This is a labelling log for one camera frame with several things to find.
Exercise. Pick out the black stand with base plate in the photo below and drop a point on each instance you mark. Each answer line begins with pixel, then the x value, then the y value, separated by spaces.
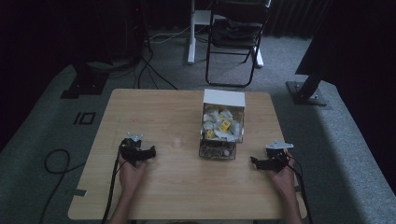
pixel 86 81

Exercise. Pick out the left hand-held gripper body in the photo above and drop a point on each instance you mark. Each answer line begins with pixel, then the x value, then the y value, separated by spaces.
pixel 132 150

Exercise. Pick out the person's left hand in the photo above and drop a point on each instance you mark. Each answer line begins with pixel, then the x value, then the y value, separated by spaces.
pixel 130 175

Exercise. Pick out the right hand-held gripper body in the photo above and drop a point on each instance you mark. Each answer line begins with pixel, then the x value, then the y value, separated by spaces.
pixel 277 153

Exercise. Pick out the person's right hand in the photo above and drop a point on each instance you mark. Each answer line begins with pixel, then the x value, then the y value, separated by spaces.
pixel 284 180

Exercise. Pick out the pile of white yellow packets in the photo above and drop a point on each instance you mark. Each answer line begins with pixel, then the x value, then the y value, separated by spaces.
pixel 219 125

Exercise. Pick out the dark tape strip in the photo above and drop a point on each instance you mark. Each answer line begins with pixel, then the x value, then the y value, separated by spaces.
pixel 80 193

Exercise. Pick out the dark slanted stand with base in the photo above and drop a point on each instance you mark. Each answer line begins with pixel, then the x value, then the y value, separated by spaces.
pixel 314 84

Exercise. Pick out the white box with clear drawer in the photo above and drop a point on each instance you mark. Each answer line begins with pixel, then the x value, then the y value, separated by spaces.
pixel 224 97

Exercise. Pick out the black folding chair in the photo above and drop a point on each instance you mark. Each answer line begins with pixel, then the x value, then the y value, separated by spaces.
pixel 235 34

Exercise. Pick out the white desk leg frame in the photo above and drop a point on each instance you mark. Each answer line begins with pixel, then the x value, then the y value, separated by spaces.
pixel 191 37

